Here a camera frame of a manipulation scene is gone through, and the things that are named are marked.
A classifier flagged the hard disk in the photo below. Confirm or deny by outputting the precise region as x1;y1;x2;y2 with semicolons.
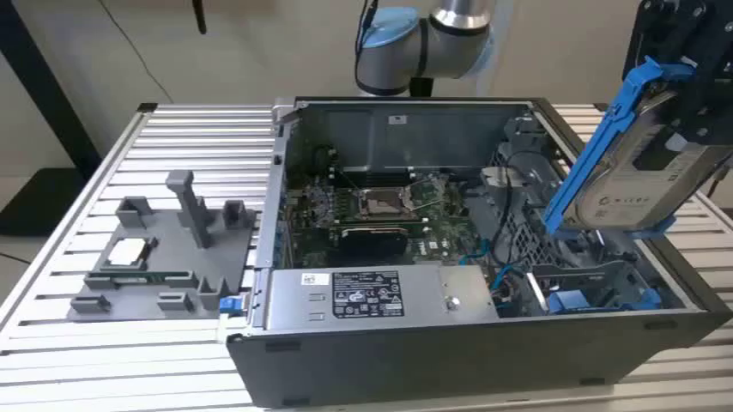
542;54;727;242

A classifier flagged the metal disk bay cage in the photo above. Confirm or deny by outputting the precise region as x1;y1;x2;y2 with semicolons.
490;141;639;278

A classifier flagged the empty blue disk carrier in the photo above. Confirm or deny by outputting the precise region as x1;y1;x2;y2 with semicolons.
548;289;663;317

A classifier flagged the metal socket cover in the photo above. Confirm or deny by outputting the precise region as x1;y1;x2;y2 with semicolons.
404;177;448;205

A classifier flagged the green motherboard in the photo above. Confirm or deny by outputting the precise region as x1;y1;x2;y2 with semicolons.
283;171;489;271

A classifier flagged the CPU socket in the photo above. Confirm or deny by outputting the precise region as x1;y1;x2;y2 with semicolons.
358;187;416;218

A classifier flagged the grey power supply unit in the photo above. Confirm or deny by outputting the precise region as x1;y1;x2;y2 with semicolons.
267;264;501;332

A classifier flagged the black antenna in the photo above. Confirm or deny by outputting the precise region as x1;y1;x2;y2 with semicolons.
190;0;210;35

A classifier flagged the black PC case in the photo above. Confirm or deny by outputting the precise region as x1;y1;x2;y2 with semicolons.
226;96;733;409

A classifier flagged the blue case latch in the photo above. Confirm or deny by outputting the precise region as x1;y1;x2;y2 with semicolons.
219;295;246;318

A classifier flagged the grey parts rack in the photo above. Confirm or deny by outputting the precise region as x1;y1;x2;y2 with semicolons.
67;169;262;323

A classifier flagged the green RAM stick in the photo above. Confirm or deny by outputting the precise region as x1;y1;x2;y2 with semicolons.
110;271;194;286

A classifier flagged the silver CPU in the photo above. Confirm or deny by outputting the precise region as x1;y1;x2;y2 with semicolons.
107;239;155;268

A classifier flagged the long black wire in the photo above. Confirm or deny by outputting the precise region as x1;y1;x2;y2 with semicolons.
490;149;569;268

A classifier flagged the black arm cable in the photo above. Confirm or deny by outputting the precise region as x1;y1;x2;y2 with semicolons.
354;0;381;89

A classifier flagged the blue wire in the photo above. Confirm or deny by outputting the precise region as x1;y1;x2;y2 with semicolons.
462;239;532;298

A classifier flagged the thin black wall cable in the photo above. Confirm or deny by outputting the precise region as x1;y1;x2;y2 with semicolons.
95;0;174;105

